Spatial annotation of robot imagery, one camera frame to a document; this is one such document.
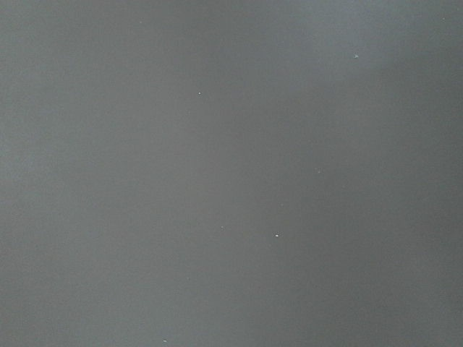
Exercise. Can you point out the grey laptop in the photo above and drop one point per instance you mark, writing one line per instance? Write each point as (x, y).
(231, 173)

